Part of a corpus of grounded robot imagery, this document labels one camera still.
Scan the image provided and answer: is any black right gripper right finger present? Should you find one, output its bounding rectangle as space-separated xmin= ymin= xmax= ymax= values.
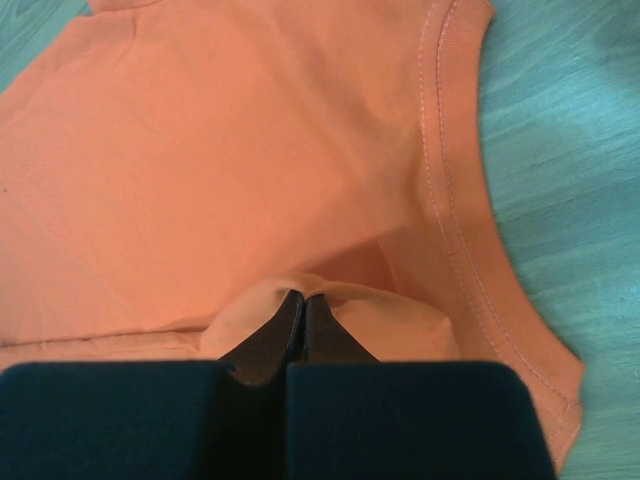
xmin=287 ymin=295 xmax=555 ymax=479

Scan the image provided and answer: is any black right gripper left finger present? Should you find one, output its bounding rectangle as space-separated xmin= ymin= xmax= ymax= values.
xmin=1 ymin=291 xmax=304 ymax=479

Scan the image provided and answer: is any orange t-shirt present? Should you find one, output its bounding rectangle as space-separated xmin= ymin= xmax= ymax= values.
xmin=1 ymin=1 xmax=584 ymax=468

